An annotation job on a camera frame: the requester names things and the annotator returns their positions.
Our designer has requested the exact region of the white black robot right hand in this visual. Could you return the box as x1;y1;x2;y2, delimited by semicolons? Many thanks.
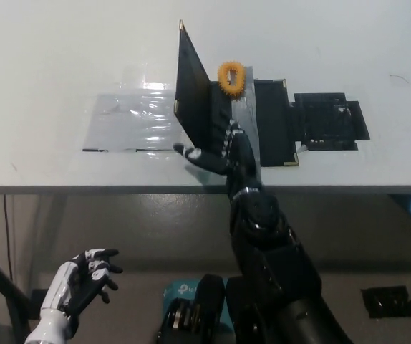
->
173;119;264;199

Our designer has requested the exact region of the black USC diary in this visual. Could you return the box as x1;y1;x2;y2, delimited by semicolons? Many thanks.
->
173;19;301;168

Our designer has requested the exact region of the black slanted table leg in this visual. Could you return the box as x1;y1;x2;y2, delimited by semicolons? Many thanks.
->
0;243;41;320

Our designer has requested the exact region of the large black floor tape patch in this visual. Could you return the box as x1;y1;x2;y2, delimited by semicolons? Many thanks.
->
360;285;411;320

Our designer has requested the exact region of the clear plastic covered sheet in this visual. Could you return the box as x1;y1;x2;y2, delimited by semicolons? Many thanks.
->
82;80;184;153

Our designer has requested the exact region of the black tape patch on desk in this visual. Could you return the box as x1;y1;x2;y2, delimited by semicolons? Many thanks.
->
289;92;372;152

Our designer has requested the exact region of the thin black cable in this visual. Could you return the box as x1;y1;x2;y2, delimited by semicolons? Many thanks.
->
3;194;15;285

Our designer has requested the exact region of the orange spiky ring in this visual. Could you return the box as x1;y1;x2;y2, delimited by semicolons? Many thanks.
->
216;61;247;97

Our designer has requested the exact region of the robot right black body block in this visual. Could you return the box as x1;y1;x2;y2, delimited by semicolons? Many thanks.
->
225;277;285;344

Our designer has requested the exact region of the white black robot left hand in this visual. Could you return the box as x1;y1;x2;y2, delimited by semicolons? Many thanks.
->
39;247;124;319

